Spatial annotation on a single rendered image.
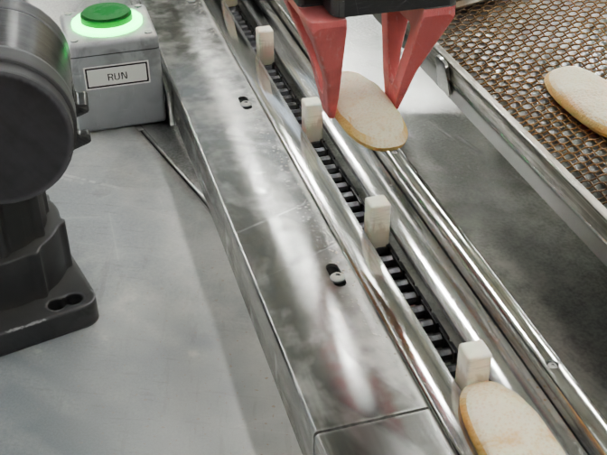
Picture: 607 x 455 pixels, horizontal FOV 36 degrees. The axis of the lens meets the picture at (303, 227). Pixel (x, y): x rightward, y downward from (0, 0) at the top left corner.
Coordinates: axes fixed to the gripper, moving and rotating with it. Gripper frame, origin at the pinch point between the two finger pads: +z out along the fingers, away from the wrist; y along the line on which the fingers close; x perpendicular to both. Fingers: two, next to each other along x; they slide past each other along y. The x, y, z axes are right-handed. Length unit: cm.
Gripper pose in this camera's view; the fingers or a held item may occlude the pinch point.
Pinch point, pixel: (360, 97)
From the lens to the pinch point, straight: 57.0
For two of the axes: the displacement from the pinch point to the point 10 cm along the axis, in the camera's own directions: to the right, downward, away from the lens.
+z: 0.0, 8.2, 5.7
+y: 9.6, -1.6, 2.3
